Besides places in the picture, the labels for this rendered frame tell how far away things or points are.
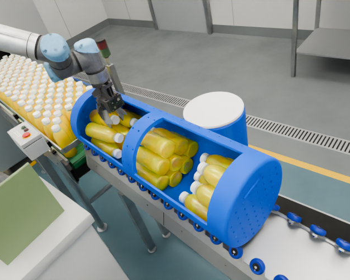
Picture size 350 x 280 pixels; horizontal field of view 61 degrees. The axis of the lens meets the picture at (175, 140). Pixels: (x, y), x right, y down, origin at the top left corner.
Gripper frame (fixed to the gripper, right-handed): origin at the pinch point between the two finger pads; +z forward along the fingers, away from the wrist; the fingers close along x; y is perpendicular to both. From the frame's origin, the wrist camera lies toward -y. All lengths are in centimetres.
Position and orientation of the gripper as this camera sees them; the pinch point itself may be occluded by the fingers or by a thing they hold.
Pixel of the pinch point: (115, 121)
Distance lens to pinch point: 127.8
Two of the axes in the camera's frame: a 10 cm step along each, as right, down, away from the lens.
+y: 6.8, 3.3, -6.5
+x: 7.0, -5.6, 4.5
